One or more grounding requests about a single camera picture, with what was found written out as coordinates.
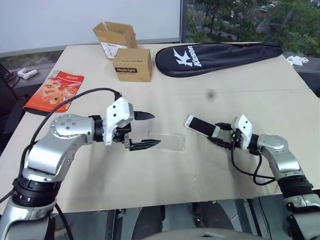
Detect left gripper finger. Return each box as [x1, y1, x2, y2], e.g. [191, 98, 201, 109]
[129, 139, 162, 153]
[133, 111, 156, 122]

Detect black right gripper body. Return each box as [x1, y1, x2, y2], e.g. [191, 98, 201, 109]
[229, 128, 243, 151]

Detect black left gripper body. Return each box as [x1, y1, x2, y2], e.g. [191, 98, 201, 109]
[112, 121, 133, 151]

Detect white smartphone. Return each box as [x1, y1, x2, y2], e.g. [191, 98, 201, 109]
[184, 114, 221, 139]

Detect clear plastic phone case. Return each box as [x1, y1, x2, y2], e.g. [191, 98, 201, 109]
[146, 131, 187, 153]

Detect closed Heybright cardboard box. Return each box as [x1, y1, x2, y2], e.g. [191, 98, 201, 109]
[111, 47, 153, 83]

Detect black Kason racket bag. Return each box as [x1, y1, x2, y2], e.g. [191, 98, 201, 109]
[154, 41, 284, 79]

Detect open cardboard box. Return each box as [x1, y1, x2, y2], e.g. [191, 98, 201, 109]
[92, 21, 139, 61]

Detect red snack packet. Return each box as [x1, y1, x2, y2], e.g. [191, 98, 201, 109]
[22, 70, 85, 117]

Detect grey rounded robot body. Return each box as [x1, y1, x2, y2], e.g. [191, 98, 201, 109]
[144, 225, 254, 240]

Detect small white plastic object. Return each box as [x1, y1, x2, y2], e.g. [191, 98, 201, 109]
[285, 55, 310, 67]

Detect white board panel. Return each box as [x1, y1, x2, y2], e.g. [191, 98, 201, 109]
[0, 0, 182, 57]

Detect white power strip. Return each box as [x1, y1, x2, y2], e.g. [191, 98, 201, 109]
[17, 67, 39, 81]

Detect black office chair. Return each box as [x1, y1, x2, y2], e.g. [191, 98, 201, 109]
[0, 63, 29, 157]

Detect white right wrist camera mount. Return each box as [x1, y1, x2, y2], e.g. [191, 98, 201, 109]
[230, 114, 254, 151]

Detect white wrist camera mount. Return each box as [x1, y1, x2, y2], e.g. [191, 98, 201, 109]
[104, 97, 136, 147]
[230, 114, 254, 151]

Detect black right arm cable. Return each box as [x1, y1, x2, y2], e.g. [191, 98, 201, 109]
[230, 139, 276, 186]

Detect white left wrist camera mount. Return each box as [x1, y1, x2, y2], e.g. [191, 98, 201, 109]
[104, 97, 136, 147]

